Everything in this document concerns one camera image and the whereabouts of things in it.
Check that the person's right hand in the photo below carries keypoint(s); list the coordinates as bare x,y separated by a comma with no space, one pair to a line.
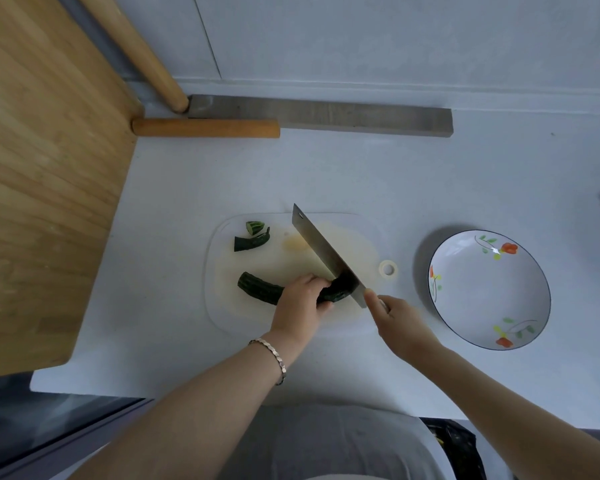
405,329

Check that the person's left hand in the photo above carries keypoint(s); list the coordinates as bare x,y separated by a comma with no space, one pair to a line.
297,309

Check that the dark green cucumber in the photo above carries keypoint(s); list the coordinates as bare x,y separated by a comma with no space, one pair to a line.
260,287

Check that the translucent plastic cutting board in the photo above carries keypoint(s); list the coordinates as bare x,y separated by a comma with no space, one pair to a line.
230,304

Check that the steel cleaver knife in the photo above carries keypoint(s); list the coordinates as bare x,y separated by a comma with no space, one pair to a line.
315,239

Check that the cucumber stem tip piece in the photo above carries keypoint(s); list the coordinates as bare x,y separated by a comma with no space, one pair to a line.
247,243

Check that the white floral plate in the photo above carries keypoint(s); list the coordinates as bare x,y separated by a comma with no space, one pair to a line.
485,294

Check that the striped cucumber end piece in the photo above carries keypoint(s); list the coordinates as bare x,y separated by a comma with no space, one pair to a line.
255,227

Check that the person's right forearm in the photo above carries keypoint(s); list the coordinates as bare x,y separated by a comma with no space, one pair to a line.
520,414

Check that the person's left forearm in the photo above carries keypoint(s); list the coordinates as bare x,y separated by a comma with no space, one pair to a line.
190,419

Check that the short wooden rolling pin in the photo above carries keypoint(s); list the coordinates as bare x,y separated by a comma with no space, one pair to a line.
205,128

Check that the black trash bag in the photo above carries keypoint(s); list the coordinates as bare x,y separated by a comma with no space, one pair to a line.
455,444

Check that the grey shirt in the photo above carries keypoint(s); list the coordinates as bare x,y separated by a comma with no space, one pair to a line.
330,444

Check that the long grey sharpening stone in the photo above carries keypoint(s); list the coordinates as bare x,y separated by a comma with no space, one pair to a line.
330,114

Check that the large wooden cutting board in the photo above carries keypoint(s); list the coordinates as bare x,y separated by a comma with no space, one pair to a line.
45,194

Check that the dark glass panel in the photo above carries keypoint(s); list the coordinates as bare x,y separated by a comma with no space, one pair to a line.
30,419

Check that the thick light wooden rolling pin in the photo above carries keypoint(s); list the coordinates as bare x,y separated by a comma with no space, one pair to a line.
140,54

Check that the grey pipe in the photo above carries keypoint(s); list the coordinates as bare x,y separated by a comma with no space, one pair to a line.
105,44

